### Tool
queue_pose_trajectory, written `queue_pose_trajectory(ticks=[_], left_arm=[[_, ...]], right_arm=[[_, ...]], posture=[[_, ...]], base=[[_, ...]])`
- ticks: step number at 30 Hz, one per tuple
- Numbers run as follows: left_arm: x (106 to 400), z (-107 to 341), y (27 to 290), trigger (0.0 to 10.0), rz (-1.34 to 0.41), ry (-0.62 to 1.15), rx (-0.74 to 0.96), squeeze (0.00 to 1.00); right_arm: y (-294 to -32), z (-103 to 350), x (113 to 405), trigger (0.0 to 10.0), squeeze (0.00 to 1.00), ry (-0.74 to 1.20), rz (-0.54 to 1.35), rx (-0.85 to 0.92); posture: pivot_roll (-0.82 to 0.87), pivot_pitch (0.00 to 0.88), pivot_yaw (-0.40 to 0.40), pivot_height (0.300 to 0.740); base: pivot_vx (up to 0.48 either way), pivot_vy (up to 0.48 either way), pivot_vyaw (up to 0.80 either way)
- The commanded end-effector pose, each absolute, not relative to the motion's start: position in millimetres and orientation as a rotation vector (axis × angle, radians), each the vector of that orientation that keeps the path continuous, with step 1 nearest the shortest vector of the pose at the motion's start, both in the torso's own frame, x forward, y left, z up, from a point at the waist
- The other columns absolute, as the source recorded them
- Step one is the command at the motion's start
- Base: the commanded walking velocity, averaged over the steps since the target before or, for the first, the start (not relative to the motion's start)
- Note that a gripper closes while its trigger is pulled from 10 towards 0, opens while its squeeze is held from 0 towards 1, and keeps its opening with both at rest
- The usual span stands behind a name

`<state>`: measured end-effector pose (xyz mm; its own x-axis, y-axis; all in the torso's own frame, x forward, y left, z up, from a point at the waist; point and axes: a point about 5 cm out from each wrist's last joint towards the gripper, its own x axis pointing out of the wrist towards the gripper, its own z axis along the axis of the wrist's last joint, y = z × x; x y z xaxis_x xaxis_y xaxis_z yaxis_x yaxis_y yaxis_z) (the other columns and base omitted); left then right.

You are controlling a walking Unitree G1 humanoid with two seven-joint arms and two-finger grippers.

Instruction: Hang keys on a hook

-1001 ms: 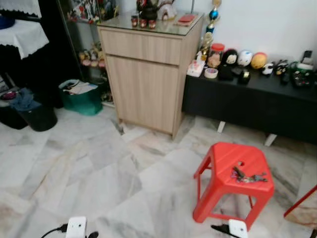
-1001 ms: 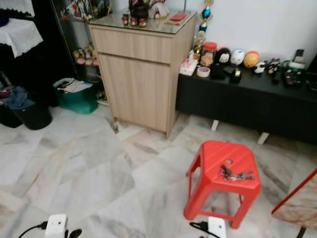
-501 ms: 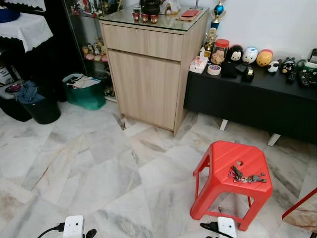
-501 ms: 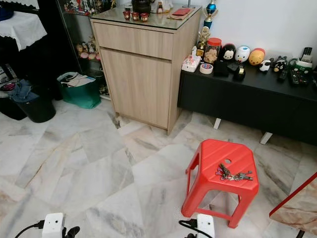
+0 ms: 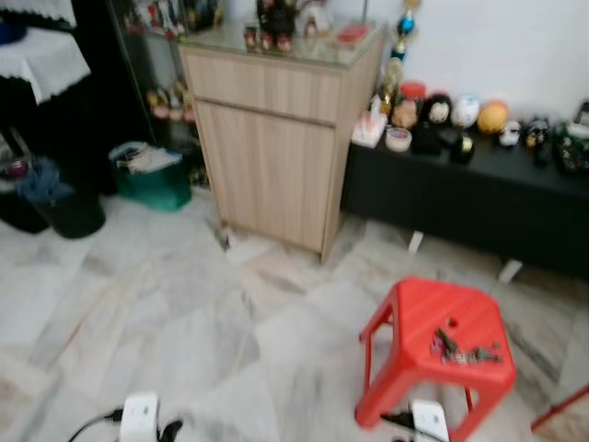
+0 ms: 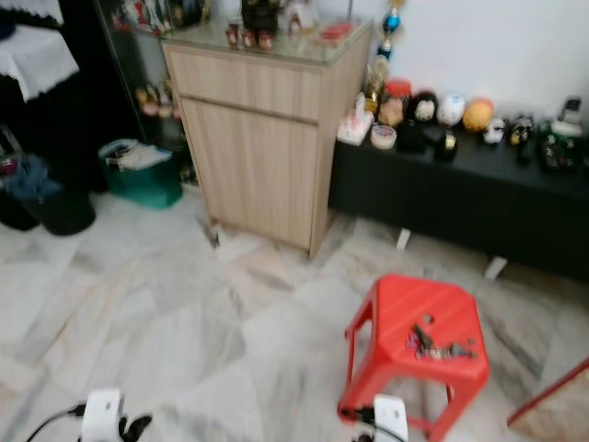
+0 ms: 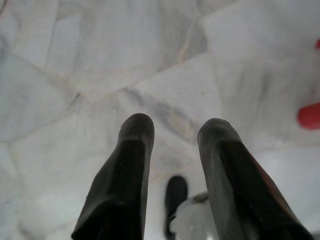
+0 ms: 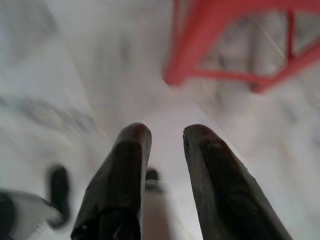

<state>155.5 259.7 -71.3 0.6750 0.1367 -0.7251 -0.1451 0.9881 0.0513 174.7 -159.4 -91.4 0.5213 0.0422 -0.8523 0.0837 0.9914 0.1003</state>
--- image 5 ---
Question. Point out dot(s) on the bunch of keys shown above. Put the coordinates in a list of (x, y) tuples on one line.
[(457, 353)]

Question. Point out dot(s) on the red edged table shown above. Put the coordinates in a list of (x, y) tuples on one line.
[(566, 419)]

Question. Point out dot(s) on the black bucket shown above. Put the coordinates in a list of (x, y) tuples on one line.
[(69, 212)]

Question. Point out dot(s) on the green storage box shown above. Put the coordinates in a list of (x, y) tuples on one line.
[(156, 184)]

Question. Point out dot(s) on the red plastic stool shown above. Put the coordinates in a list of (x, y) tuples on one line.
[(414, 368)]

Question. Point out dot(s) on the light wooden cabinet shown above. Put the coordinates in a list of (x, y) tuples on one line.
[(267, 147)]

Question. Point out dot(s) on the green mug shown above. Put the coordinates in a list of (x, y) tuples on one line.
[(572, 147)]

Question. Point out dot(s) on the black glass display cabinet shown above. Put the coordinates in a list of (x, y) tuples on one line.
[(152, 92)]

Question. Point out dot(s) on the small black figurine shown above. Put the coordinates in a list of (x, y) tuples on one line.
[(537, 133)]

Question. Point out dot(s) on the black low sideboard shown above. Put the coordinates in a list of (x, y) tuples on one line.
[(460, 198)]

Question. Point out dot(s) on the white tissue pack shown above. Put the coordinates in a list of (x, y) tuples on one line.
[(368, 131)]

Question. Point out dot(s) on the small panda figurine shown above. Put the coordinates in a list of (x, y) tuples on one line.
[(509, 134)]

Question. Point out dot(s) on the white tape roll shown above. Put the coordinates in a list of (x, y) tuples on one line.
[(398, 140)]

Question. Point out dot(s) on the black wallet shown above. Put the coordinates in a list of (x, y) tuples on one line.
[(426, 141)]

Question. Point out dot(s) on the yellow round figurine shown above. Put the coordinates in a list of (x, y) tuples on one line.
[(492, 118)]

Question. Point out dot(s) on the white tablecloth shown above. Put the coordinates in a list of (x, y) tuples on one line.
[(41, 60)]

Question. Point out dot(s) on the clear jar with red lid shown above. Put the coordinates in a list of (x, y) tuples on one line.
[(409, 106)]

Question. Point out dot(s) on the white round figurine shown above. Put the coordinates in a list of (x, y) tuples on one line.
[(466, 110)]

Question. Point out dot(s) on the black and white figurine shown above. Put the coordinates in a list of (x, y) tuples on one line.
[(437, 110)]

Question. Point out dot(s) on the dark ornament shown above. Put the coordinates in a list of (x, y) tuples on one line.
[(277, 17)]

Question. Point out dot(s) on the flat red box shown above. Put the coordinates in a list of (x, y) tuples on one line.
[(351, 36)]

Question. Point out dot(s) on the white house ornament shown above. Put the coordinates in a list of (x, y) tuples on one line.
[(316, 18)]

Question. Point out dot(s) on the blue and gold trophy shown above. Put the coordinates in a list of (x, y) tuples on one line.
[(403, 28)]

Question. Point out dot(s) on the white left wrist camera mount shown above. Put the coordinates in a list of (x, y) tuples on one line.
[(140, 419)]

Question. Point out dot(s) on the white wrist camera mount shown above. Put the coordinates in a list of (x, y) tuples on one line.
[(430, 424), (140, 419)]

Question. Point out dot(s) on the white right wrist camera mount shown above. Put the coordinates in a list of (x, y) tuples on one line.
[(430, 424)]

